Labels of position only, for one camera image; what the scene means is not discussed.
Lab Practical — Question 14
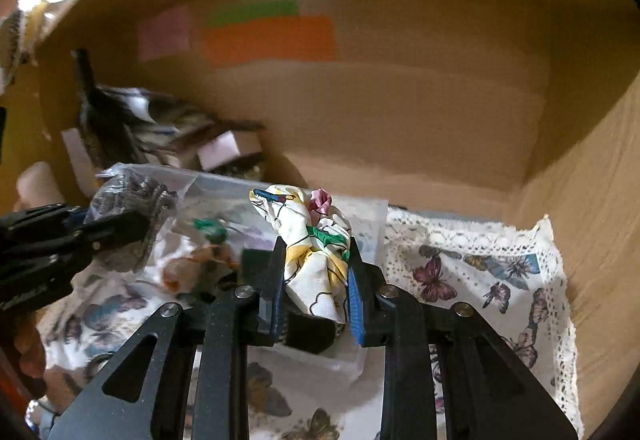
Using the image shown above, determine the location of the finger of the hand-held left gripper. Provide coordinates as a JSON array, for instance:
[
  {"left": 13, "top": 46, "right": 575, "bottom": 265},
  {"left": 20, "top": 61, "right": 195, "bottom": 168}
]
[
  {"left": 50, "top": 203, "right": 98, "bottom": 234},
  {"left": 75, "top": 212, "right": 150, "bottom": 255}
]

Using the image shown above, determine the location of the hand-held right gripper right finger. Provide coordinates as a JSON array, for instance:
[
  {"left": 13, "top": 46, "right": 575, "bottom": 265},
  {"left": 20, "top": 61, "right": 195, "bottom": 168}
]
[{"left": 346, "top": 237, "right": 581, "bottom": 440}]

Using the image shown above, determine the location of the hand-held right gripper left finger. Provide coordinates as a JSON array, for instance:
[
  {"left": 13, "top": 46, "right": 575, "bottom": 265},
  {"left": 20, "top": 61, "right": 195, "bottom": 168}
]
[{"left": 47, "top": 236, "right": 289, "bottom": 440}]

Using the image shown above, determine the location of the grey knit scrunchie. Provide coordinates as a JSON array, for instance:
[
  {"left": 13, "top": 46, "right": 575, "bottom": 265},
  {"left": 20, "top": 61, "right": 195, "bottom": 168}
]
[{"left": 84, "top": 174, "right": 179, "bottom": 274}]

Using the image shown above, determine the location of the floral white cloth scrunchie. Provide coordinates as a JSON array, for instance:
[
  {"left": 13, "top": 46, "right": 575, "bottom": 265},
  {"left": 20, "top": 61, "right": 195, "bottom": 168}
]
[{"left": 249, "top": 185, "right": 362, "bottom": 325}]

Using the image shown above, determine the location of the large cardboard box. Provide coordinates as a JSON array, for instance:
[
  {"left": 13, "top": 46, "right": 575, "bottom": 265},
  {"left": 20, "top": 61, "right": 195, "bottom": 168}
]
[{"left": 0, "top": 0, "right": 640, "bottom": 440}]

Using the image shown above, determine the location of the person's left hand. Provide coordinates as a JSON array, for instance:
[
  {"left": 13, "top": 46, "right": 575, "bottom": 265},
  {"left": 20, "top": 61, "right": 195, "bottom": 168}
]
[{"left": 12, "top": 312, "right": 48, "bottom": 383}]

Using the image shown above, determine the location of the black scrunchie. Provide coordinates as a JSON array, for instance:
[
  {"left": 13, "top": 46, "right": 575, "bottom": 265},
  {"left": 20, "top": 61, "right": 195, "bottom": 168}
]
[{"left": 284, "top": 307, "right": 342, "bottom": 357}]

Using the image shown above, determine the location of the orange scrunchie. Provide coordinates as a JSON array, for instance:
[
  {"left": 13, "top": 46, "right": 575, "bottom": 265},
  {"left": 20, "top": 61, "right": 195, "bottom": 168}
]
[{"left": 162, "top": 244, "right": 240, "bottom": 291}]

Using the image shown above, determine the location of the green scrunchie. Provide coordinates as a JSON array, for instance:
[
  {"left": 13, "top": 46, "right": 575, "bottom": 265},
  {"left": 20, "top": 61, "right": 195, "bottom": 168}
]
[{"left": 191, "top": 217, "right": 230, "bottom": 244}]

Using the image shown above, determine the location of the clear plastic bag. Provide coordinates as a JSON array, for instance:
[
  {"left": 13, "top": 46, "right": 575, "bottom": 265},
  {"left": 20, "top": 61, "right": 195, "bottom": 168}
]
[{"left": 99, "top": 163, "right": 391, "bottom": 373}]

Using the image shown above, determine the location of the dark striped cloth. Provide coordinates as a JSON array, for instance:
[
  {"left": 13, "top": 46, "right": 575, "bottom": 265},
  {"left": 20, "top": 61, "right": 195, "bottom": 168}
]
[{"left": 71, "top": 48, "right": 267, "bottom": 171}]

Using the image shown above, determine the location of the butterfly printed lace cloth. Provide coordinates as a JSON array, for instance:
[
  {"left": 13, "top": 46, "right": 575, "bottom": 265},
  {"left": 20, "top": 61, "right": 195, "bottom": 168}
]
[{"left": 27, "top": 207, "right": 585, "bottom": 440}]

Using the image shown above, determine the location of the small pink-topped cardboard box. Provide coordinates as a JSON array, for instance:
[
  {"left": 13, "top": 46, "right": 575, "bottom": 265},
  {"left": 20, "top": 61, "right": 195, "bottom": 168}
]
[{"left": 196, "top": 129, "right": 267, "bottom": 172}]

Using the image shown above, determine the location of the patterned beige cloth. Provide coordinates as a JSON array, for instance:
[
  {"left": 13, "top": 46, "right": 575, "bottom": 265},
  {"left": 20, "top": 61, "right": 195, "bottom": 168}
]
[{"left": 0, "top": 0, "right": 51, "bottom": 88}]

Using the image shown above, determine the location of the pink paper label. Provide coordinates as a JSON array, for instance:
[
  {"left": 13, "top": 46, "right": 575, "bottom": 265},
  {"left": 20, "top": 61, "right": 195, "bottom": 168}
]
[{"left": 137, "top": 4, "right": 192, "bottom": 62}]

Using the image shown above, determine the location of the orange paper label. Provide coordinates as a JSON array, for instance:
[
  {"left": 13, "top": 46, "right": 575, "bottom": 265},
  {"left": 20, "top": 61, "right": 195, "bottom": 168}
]
[{"left": 202, "top": 15, "right": 336, "bottom": 67}]

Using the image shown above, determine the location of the green paper label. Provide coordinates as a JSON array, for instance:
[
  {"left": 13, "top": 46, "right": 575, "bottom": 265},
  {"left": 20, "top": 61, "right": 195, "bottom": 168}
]
[{"left": 209, "top": 0, "right": 301, "bottom": 27}]

